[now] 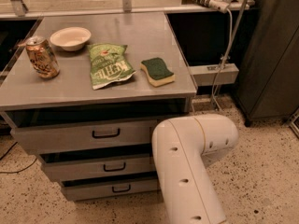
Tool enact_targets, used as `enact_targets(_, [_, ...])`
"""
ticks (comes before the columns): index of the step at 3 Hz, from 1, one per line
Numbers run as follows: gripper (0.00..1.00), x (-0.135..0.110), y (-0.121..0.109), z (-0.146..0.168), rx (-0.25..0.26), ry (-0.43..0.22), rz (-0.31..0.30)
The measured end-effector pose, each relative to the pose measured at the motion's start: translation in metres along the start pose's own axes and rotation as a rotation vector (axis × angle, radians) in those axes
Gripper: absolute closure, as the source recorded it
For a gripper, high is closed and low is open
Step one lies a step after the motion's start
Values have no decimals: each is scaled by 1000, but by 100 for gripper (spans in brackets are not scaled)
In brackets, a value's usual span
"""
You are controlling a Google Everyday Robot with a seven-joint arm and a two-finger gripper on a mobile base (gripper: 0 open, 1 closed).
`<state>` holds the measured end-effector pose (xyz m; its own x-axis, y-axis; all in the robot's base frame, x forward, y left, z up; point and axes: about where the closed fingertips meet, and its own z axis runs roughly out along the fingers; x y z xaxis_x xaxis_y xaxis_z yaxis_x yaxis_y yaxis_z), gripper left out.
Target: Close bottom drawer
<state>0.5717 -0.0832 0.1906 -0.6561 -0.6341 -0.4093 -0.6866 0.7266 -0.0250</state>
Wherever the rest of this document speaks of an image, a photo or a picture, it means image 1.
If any grey bottom drawer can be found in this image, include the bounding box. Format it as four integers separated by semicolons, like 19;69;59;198
62;176;160;202

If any grey drawer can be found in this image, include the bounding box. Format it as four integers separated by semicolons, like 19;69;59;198
11;116;165;154
62;176;160;202
42;154;155;182

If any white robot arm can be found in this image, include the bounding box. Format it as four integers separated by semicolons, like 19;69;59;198
152;114;238;224

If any grey metal drawer cabinet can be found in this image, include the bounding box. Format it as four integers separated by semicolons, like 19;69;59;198
0;12;196;201

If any grey top drawer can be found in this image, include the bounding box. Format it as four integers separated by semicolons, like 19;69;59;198
11;116;165;154

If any grey middle drawer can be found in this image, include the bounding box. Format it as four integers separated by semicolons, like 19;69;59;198
42;154;155;182

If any green yellow sponge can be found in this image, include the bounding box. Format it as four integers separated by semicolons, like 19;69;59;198
140;58;175;87

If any green chip bag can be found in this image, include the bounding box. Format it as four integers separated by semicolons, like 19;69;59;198
87;43;135;90

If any white paper bowl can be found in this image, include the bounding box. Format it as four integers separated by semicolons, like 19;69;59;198
50;27;92;51

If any dark cabinet on right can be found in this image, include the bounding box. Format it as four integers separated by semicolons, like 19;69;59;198
234;0;299;127

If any white round plug adapter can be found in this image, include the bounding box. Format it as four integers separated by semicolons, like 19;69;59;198
208;0;229;13

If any crushed gold soda can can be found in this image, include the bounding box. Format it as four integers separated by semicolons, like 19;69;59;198
25;35;60;78

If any grey metal bracket beam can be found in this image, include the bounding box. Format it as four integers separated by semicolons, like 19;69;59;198
190;63;239;87

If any white power cable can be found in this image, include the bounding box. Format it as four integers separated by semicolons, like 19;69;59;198
190;8;235;116

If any black floor cable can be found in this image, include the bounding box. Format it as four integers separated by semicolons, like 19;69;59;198
0;141;38;175

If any grey metal shelf rail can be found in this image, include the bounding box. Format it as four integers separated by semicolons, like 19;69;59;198
0;0;257;21

